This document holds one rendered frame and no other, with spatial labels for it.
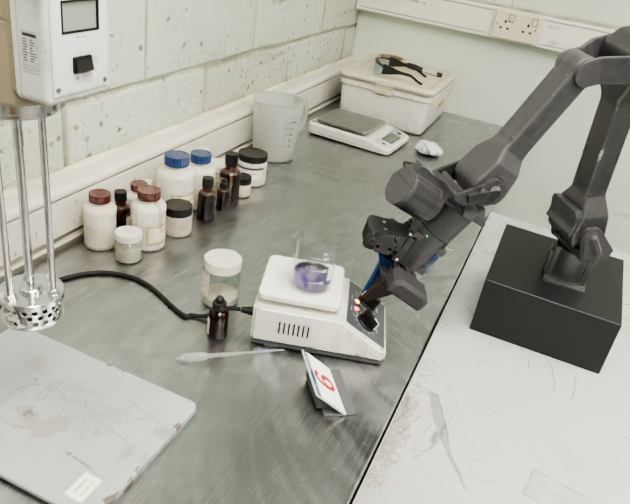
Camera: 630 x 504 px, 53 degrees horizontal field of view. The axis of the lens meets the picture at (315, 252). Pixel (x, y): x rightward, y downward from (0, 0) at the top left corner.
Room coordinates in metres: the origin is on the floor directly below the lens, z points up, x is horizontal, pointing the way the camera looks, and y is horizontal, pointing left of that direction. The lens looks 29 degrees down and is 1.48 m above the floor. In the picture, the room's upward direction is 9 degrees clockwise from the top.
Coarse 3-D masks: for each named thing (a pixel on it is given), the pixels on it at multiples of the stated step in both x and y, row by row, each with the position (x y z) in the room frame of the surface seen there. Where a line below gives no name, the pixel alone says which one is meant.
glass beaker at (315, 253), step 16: (304, 240) 0.81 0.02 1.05; (320, 240) 0.82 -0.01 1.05; (336, 240) 0.80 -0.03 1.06; (304, 256) 0.77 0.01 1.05; (320, 256) 0.76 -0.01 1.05; (336, 256) 0.79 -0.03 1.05; (304, 272) 0.76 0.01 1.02; (320, 272) 0.76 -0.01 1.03; (304, 288) 0.76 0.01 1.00; (320, 288) 0.76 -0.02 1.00
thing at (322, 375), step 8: (312, 360) 0.69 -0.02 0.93; (312, 368) 0.67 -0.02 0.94; (320, 368) 0.69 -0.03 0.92; (320, 376) 0.66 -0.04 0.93; (328, 376) 0.68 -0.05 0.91; (320, 384) 0.64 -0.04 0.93; (328, 384) 0.66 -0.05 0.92; (320, 392) 0.62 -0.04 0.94; (328, 392) 0.64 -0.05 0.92; (336, 400) 0.64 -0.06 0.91
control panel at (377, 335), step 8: (352, 288) 0.84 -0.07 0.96; (360, 288) 0.86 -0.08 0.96; (352, 296) 0.82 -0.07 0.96; (352, 304) 0.80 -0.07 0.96; (360, 304) 0.81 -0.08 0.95; (352, 312) 0.78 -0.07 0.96; (360, 312) 0.79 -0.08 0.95; (376, 312) 0.82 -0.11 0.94; (352, 320) 0.76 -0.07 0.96; (360, 328) 0.75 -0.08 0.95; (376, 328) 0.78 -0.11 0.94; (368, 336) 0.75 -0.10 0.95; (376, 336) 0.76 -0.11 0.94
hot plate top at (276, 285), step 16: (272, 256) 0.86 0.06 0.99; (272, 272) 0.81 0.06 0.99; (288, 272) 0.82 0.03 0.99; (336, 272) 0.84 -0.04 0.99; (272, 288) 0.76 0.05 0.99; (288, 288) 0.77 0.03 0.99; (336, 288) 0.79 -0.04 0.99; (304, 304) 0.74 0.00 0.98; (320, 304) 0.74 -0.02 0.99; (336, 304) 0.75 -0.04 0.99
